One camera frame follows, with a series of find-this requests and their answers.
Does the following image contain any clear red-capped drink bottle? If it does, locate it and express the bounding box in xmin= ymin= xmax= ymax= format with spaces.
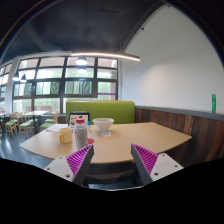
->
xmin=73 ymin=118 xmax=89 ymax=151

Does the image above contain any white bowl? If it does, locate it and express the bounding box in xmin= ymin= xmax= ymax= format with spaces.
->
xmin=92 ymin=117 xmax=115 ymax=133

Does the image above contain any group of pendant lamps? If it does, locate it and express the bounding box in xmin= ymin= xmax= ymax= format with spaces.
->
xmin=12 ymin=55 xmax=88 ymax=83

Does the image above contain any group of green-seated wooden chairs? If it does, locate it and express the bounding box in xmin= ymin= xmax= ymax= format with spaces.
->
xmin=0 ymin=111 xmax=59 ymax=138

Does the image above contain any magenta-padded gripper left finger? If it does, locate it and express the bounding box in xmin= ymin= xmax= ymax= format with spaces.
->
xmin=43 ymin=143 xmax=95 ymax=187

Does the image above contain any sticker-covered black tablet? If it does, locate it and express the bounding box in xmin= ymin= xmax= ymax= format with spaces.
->
xmin=68 ymin=111 xmax=91 ymax=129

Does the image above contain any long linear ceiling light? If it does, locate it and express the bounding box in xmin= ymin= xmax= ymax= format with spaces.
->
xmin=70 ymin=51 xmax=141 ymax=62

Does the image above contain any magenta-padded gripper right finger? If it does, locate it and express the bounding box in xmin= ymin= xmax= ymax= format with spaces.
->
xmin=130 ymin=143 xmax=184 ymax=187

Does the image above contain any light wooden dining table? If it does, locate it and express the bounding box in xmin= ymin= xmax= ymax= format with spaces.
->
xmin=22 ymin=110 xmax=49 ymax=134

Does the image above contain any green upholstered bench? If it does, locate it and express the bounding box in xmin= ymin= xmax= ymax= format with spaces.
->
xmin=65 ymin=100 xmax=136 ymax=125

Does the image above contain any yellow mug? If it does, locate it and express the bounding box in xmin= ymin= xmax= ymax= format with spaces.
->
xmin=58 ymin=127 xmax=74 ymax=145

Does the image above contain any green bottle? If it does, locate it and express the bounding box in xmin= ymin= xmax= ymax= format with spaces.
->
xmin=211 ymin=93 xmax=217 ymax=114

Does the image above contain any large black-framed window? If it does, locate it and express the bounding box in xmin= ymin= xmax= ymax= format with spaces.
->
xmin=0 ymin=56 xmax=119 ymax=114

